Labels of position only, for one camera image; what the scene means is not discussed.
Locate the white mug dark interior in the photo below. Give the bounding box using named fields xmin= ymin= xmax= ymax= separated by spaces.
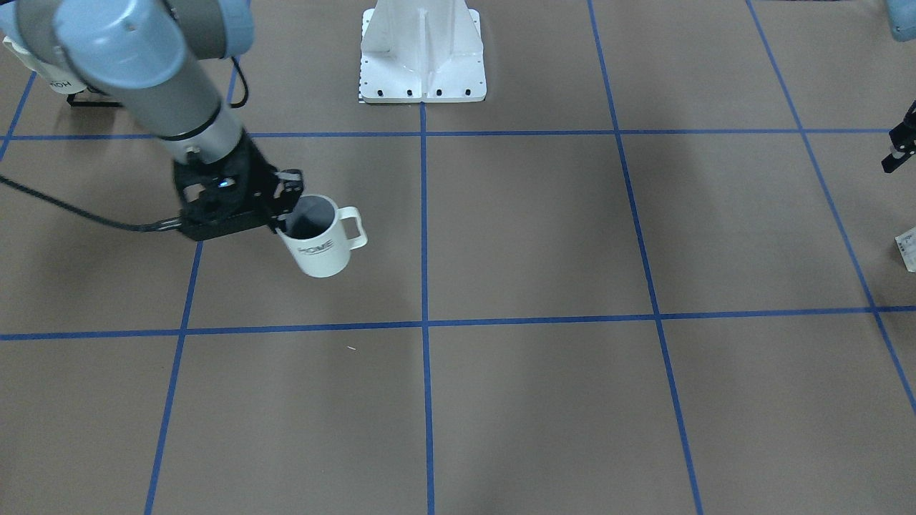
xmin=278 ymin=195 xmax=369 ymax=278

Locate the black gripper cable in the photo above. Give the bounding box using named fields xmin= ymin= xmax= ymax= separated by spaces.
xmin=0 ymin=57 xmax=250 ymax=233

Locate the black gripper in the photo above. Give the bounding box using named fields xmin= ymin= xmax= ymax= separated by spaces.
xmin=229 ymin=132 xmax=304 ymax=234

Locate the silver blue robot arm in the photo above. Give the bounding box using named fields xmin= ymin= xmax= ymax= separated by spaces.
xmin=2 ymin=1 xmax=304 ymax=232

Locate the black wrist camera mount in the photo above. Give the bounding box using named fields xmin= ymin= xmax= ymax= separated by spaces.
xmin=172 ymin=153 xmax=268 ymax=241

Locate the white mug with lettering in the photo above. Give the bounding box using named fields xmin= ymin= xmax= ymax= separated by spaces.
xmin=3 ymin=36 xmax=87 ymax=95

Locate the black wire cup rack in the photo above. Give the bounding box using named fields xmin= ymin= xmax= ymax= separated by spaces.
xmin=66 ymin=90 xmax=122 ymax=109

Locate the milk carton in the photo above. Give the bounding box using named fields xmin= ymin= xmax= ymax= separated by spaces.
xmin=895 ymin=226 xmax=916 ymax=273

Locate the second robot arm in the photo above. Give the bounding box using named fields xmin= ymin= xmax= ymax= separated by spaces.
xmin=881 ymin=1 xmax=915 ymax=174

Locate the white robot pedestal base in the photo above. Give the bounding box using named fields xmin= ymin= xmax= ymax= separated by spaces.
xmin=358 ymin=1 xmax=487 ymax=104

